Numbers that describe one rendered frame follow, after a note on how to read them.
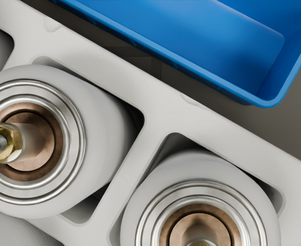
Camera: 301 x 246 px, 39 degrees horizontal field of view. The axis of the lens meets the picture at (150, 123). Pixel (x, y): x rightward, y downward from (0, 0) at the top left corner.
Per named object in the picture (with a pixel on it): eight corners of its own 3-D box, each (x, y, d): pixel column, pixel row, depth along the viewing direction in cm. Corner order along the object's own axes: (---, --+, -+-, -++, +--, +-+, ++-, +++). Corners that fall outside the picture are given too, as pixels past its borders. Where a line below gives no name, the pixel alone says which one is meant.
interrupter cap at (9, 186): (106, 103, 26) (104, 103, 25) (64, 222, 26) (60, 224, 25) (-9, 62, 26) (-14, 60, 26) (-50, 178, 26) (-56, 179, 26)
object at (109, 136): (151, 108, 43) (127, 92, 25) (119, 197, 43) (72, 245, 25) (64, 77, 44) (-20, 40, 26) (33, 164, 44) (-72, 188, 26)
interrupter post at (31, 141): (52, 129, 26) (32, 129, 23) (39, 167, 26) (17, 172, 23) (16, 116, 26) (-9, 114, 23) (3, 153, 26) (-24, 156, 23)
